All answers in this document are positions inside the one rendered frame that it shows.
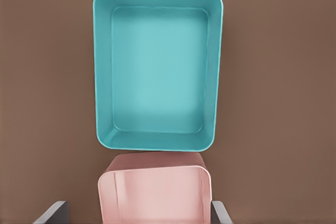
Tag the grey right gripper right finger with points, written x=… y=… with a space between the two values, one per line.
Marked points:
x=220 y=213

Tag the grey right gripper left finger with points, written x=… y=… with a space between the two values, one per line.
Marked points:
x=53 y=213

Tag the pink rectangular plastic tray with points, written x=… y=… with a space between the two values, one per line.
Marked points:
x=155 y=195

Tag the teal rectangular plastic tray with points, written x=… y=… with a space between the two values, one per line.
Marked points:
x=157 y=69

